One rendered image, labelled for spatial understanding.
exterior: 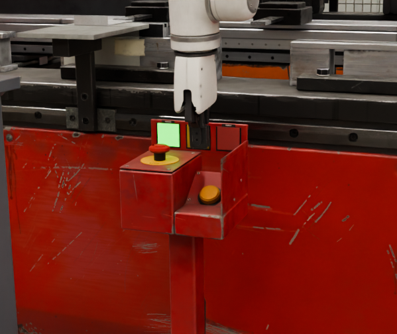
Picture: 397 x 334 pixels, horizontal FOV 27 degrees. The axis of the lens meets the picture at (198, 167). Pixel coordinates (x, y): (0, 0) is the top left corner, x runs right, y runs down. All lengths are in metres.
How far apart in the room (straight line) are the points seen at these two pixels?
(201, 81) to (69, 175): 0.63
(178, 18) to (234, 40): 0.74
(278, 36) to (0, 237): 1.11
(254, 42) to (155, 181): 0.70
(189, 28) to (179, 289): 0.52
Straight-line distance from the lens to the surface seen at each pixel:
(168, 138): 1.64
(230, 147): 1.60
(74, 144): 1.91
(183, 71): 1.39
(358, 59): 1.78
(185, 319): 1.63
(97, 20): 1.89
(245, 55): 2.11
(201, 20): 1.38
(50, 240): 2.02
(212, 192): 1.54
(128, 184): 1.52
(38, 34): 1.76
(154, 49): 1.91
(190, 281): 1.60
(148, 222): 1.53
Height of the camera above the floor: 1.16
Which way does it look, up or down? 15 degrees down
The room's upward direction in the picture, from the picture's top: 1 degrees counter-clockwise
